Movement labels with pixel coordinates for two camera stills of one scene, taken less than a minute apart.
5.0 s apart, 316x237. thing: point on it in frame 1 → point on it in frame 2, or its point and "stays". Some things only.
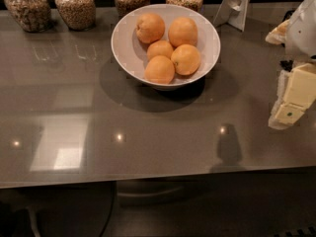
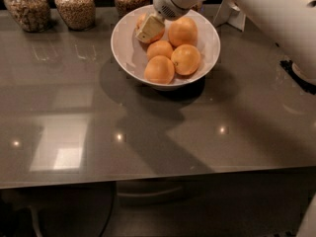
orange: [160, 70] stays
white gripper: [302, 34] → [165, 2]
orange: [186, 59] stays
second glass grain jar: [76, 5] stays
